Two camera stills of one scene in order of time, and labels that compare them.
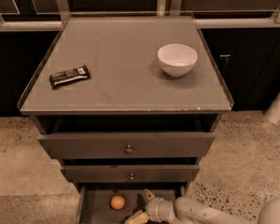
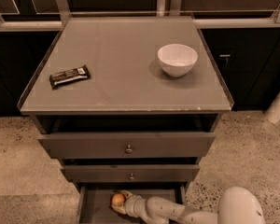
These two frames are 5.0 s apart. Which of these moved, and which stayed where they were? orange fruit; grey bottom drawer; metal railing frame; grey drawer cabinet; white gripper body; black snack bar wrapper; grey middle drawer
Moved: white gripper body
Stayed: grey middle drawer; grey drawer cabinet; grey bottom drawer; orange fruit; metal railing frame; black snack bar wrapper
